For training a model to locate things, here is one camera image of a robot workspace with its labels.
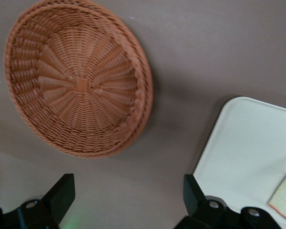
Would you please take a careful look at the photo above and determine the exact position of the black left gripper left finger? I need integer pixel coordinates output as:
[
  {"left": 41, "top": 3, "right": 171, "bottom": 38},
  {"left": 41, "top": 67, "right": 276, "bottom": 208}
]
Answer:
[{"left": 0, "top": 173, "right": 76, "bottom": 229}]

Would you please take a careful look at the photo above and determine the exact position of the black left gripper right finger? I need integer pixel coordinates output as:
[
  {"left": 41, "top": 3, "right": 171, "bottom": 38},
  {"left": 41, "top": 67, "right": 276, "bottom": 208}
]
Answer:
[{"left": 173, "top": 174, "right": 281, "bottom": 229}]

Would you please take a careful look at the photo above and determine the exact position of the triangle sandwich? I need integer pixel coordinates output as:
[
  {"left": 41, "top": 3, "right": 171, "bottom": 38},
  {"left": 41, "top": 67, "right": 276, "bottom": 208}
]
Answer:
[{"left": 268, "top": 162, "right": 286, "bottom": 226}]

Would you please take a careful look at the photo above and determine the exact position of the beige plastic tray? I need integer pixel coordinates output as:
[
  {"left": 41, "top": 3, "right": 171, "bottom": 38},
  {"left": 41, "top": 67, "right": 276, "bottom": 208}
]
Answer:
[{"left": 192, "top": 96, "right": 286, "bottom": 229}]

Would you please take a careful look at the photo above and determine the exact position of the round brown wicker basket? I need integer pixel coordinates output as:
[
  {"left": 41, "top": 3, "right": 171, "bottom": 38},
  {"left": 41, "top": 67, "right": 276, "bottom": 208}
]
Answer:
[{"left": 3, "top": 0, "right": 154, "bottom": 159}]

